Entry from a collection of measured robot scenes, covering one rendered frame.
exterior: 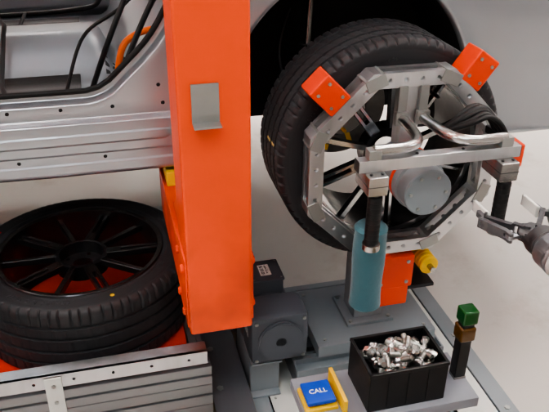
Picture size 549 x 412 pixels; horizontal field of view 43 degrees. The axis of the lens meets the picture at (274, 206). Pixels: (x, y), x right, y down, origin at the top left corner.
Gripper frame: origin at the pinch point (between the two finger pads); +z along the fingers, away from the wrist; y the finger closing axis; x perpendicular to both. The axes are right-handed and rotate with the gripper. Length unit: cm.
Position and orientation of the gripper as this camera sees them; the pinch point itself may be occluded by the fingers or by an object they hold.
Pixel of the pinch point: (500, 203)
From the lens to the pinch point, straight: 182.1
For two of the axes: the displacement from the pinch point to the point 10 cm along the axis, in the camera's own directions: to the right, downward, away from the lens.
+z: -2.5, -4.8, 8.4
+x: 0.1, -8.7, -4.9
